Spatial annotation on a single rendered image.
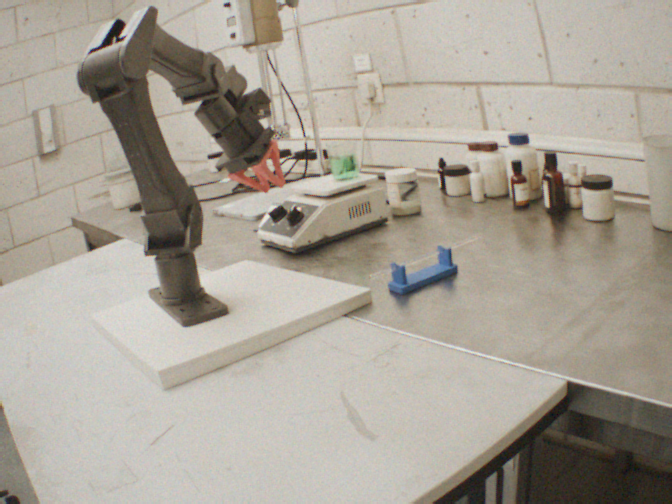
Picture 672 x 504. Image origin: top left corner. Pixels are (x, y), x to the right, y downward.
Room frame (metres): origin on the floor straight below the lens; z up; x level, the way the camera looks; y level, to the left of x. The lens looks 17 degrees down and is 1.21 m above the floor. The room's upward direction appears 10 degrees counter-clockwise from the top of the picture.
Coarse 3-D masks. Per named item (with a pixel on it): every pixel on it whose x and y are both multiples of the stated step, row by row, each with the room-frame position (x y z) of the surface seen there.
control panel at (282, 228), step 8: (288, 208) 1.17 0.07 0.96; (304, 208) 1.13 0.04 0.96; (312, 208) 1.12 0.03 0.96; (304, 216) 1.11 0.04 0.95; (264, 224) 1.17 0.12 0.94; (272, 224) 1.16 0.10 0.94; (280, 224) 1.14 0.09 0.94; (272, 232) 1.13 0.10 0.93; (280, 232) 1.11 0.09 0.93; (288, 232) 1.10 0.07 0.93
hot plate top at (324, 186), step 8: (328, 176) 1.25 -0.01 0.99; (360, 176) 1.19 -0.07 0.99; (368, 176) 1.18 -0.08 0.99; (376, 176) 1.17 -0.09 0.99; (304, 184) 1.21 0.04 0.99; (312, 184) 1.19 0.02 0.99; (320, 184) 1.18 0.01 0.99; (328, 184) 1.17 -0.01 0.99; (336, 184) 1.16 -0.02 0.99; (344, 184) 1.14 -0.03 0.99; (352, 184) 1.14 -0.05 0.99; (360, 184) 1.15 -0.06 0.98; (304, 192) 1.17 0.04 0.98; (312, 192) 1.14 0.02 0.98; (320, 192) 1.12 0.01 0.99; (328, 192) 1.12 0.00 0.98; (336, 192) 1.13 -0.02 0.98
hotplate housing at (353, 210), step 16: (352, 192) 1.15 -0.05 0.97; (368, 192) 1.15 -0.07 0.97; (384, 192) 1.18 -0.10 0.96; (320, 208) 1.11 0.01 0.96; (336, 208) 1.12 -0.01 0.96; (352, 208) 1.13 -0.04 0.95; (368, 208) 1.15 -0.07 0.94; (384, 208) 1.17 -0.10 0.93; (304, 224) 1.09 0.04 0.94; (320, 224) 1.10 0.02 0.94; (336, 224) 1.11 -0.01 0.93; (352, 224) 1.13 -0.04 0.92; (368, 224) 1.15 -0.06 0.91; (272, 240) 1.13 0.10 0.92; (288, 240) 1.08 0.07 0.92; (304, 240) 1.08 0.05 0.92; (320, 240) 1.10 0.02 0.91
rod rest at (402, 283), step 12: (444, 252) 0.87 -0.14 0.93; (396, 264) 0.84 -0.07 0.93; (444, 264) 0.87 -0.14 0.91; (396, 276) 0.83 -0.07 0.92; (408, 276) 0.85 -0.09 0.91; (420, 276) 0.84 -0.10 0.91; (432, 276) 0.84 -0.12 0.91; (444, 276) 0.85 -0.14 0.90; (396, 288) 0.82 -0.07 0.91; (408, 288) 0.82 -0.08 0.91
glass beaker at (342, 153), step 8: (344, 136) 1.21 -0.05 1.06; (328, 144) 1.20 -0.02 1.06; (336, 144) 1.21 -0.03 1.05; (344, 144) 1.16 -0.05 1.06; (352, 144) 1.17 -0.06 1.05; (328, 152) 1.18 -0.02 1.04; (336, 152) 1.16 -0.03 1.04; (344, 152) 1.16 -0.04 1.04; (352, 152) 1.17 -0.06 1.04; (336, 160) 1.16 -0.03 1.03; (344, 160) 1.16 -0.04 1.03; (352, 160) 1.17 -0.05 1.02; (336, 168) 1.17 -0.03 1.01; (344, 168) 1.16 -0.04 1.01; (352, 168) 1.16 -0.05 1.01; (336, 176) 1.17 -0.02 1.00; (344, 176) 1.16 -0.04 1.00; (352, 176) 1.16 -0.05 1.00
